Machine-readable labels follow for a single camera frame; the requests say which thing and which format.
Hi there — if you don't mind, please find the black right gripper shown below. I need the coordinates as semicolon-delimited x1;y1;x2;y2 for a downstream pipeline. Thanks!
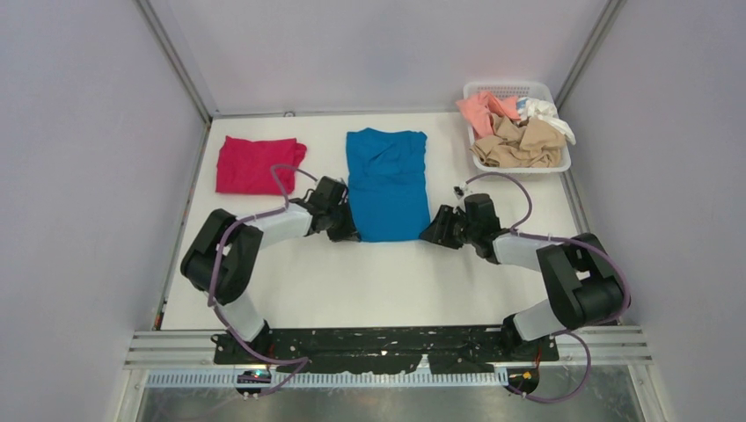
420;206;479;251

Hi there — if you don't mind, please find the blue t shirt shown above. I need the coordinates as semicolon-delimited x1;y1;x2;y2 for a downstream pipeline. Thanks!
346;127;431;243

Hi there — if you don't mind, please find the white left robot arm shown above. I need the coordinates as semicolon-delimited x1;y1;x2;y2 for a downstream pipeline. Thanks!
179;177;360;364

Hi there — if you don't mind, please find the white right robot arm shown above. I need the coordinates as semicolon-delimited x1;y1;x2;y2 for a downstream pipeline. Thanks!
420;193;625;361

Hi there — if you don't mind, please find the red folded t shirt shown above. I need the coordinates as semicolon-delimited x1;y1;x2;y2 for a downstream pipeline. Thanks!
216;135;307;196

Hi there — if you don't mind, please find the beige t shirt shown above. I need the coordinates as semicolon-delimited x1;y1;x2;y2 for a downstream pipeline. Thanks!
470;117;567;169

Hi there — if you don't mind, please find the salmon pink t shirt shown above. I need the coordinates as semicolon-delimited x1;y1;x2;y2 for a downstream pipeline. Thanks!
456;91;521;139

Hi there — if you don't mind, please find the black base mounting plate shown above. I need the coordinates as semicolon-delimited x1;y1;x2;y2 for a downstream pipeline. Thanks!
250;325;559;375

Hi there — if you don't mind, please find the white t shirt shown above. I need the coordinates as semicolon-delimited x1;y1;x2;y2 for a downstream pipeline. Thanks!
516;97;576;145

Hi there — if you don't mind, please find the white plastic laundry basket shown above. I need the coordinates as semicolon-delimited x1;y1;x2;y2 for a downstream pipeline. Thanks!
462;82;571;174

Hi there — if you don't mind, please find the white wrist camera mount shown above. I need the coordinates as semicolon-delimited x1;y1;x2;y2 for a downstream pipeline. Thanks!
453;183;470;200

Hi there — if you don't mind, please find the white slotted cable duct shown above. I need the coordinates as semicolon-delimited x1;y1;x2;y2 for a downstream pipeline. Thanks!
144;367;508;389

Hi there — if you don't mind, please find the aluminium frame post left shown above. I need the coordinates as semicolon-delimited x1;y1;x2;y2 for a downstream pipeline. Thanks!
133;0;212;126

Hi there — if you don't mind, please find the aluminium frame rail right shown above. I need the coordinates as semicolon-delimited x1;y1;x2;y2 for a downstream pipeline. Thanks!
554;0;627;111

